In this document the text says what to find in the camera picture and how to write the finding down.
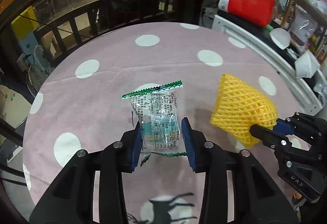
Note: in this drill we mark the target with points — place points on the yellow foam fruit net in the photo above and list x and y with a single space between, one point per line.
238 106

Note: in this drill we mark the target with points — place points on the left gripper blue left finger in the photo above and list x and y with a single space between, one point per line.
136 147

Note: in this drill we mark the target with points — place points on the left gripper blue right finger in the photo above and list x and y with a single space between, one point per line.
189 143

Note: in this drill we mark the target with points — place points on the clear crumpled plastic bag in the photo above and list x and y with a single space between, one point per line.
321 89

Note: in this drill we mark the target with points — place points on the pink polka dot tablecloth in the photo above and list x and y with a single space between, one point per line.
81 104

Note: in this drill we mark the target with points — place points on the clear green snack wrapper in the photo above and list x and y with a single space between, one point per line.
156 108

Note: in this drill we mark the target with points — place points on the wooden shelf rack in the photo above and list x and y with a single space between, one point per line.
312 9

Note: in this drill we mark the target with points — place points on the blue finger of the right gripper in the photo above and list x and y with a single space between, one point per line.
269 138
284 128

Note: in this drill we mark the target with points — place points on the white face mask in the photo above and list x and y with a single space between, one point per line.
280 37

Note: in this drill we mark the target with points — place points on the white paper cup stack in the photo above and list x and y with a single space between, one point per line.
306 65

